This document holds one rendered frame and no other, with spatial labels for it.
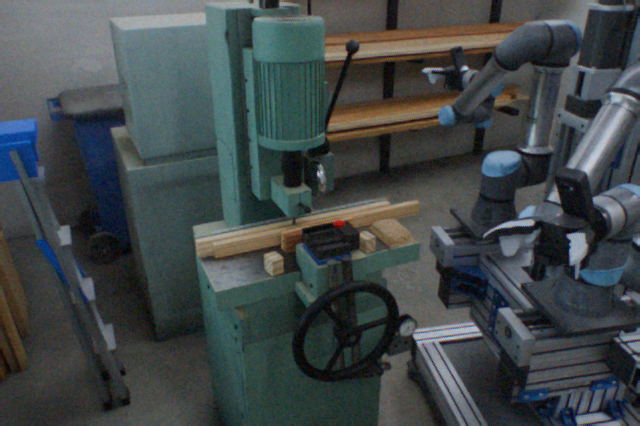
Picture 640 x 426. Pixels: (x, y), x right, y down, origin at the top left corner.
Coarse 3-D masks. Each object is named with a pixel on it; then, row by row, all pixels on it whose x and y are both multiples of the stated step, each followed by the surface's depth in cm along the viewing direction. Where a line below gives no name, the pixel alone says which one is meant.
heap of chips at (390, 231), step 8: (376, 224) 156; (384, 224) 154; (392, 224) 153; (400, 224) 154; (376, 232) 155; (384, 232) 152; (392, 232) 151; (400, 232) 151; (408, 232) 152; (384, 240) 151; (392, 240) 150; (400, 240) 150; (408, 240) 151; (416, 240) 152
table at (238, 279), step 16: (208, 256) 145; (224, 256) 145; (240, 256) 145; (256, 256) 145; (288, 256) 145; (368, 256) 145; (384, 256) 148; (400, 256) 150; (416, 256) 153; (208, 272) 137; (224, 272) 137; (240, 272) 137; (256, 272) 137; (288, 272) 137; (368, 272) 148; (208, 288) 137; (224, 288) 131; (240, 288) 132; (256, 288) 134; (272, 288) 136; (288, 288) 138; (304, 288) 136; (224, 304) 132; (240, 304) 134
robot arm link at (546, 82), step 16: (560, 32) 155; (576, 32) 158; (560, 48) 157; (576, 48) 160; (544, 64) 161; (560, 64) 160; (544, 80) 164; (560, 80) 165; (544, 96) 166; (528, 112) 172; (544, 112) 168; (528, 128) 173; (544, 128) 170; (528, 144) 174; (544, 144) 173; (528, 160) 174; (544, 160) 174; (544, 176) 177
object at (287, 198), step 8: (272, 176) 151; (280, 176) 152; (272, 184) 151; (280, 184) 146; (304, 184) 146; (272, 192) 152; (280, 192) 145; (288, 192) 141; (296, 192) 141; (304, 192) 142; (280, 200) 147; (288, 200) 141; (296, 200) 142; (304, 200) 143; (288, 208) 142; (296, 208) 143; (288, 216) 143
